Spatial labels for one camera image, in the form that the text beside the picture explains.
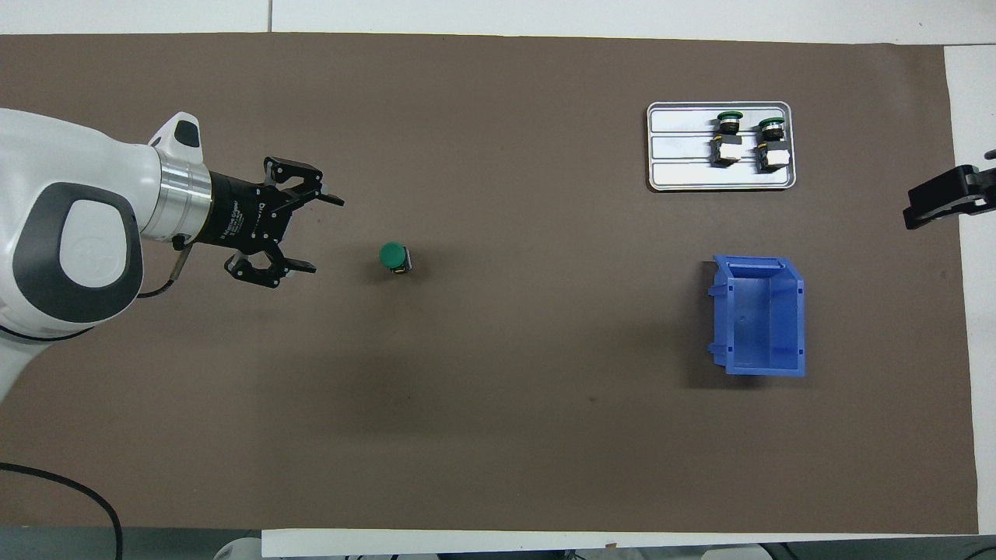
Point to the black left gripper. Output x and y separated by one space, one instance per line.
241 218

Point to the green push button switch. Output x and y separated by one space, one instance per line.
727 148
773 152
393 255

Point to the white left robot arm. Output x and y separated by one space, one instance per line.
70 179

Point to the blue plastic bin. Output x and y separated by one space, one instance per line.
766 327

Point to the grey metal tray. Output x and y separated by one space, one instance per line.
677 155

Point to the brown table mat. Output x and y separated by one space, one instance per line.
506 428

